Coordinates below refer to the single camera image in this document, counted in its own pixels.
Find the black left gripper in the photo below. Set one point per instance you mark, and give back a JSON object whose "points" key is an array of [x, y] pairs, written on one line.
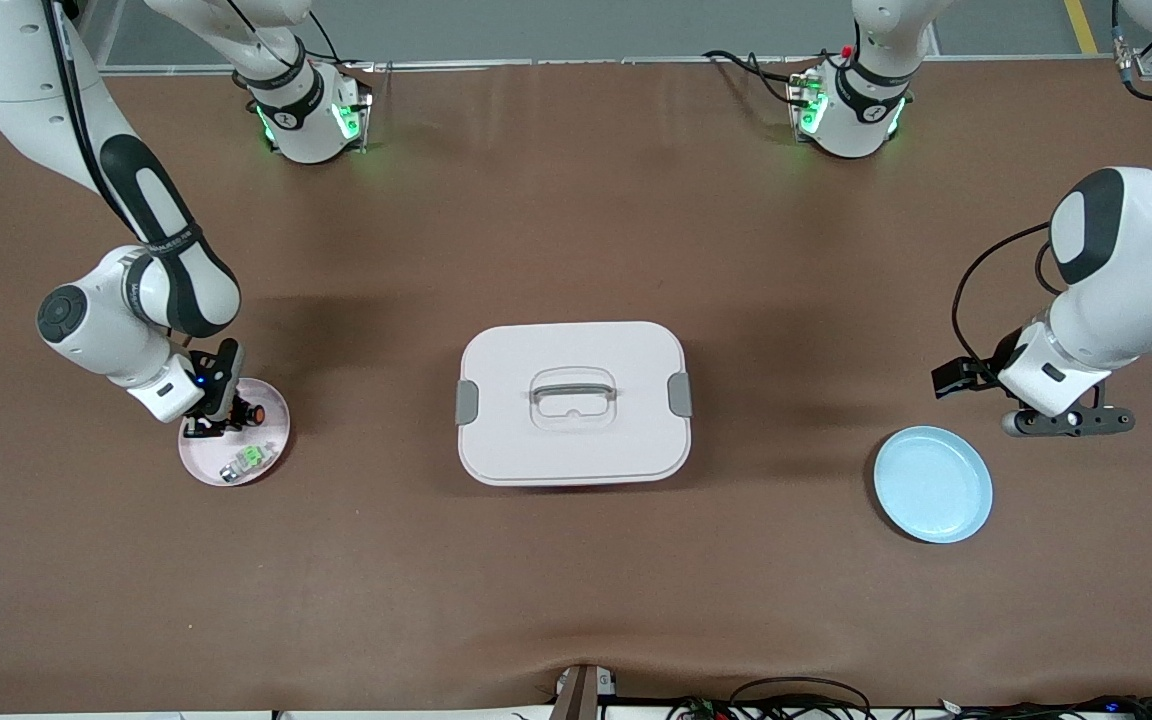
{"points": [[1007, 353]]}

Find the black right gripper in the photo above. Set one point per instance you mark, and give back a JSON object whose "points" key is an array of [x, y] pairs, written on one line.
{"points": [[220, 378]]}

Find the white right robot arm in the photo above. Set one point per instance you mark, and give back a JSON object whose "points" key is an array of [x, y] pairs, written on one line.
{"points": [[6, 60]]}

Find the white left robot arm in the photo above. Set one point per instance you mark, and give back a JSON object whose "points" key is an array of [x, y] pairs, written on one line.
{"points": [[1136, 260]]}

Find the pink round plate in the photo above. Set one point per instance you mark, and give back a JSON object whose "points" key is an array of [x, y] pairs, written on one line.
{"points": [[271, 445]]}

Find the light blue round plate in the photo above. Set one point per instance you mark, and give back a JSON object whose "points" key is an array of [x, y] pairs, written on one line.
{"points": [[936, 485]]}

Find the white lidded storage box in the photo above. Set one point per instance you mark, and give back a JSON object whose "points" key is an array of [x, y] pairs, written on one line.
{"points": [[576, 450]]}

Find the green push-button switch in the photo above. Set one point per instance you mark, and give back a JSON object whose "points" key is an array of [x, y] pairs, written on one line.
{"points": [[251, 458]]}

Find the camera mount post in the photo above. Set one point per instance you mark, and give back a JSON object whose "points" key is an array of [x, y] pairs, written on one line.
{"points": [[576, 695]]}

